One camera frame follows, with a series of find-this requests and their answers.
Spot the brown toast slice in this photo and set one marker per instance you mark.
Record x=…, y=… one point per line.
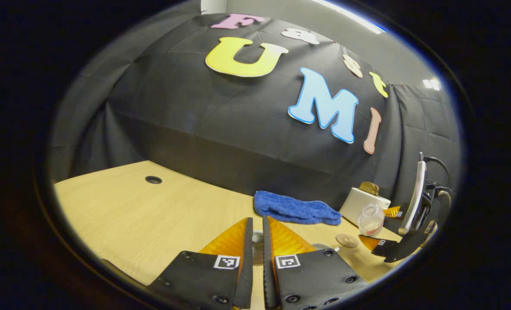
x=369, y=188

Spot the round wooden coaster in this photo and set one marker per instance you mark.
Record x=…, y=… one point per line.
x=347, y=240

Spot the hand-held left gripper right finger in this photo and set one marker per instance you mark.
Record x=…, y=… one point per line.
x=267, y=267

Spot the black backdrop cloth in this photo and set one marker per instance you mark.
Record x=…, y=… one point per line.
x=195, y=107

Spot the white teacup lid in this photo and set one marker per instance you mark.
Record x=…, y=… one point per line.
x=258, y=249

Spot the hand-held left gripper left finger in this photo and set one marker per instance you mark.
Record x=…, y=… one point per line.
x=247, y=267

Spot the small ceiling light panel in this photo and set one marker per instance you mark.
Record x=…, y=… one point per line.
x=431, y=83

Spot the long ceiling light panel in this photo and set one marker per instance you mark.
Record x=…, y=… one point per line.
x=350, y=15

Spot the clear water bottle pink label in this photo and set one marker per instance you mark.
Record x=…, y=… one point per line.
x=371, y=224

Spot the blue folded towel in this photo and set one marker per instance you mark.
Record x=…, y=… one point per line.
x=294, y=209

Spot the white toaster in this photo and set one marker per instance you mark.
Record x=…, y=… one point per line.
x=359, y=202

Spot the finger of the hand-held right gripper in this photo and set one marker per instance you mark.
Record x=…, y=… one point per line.
x=387, y=249
x=400, y=212

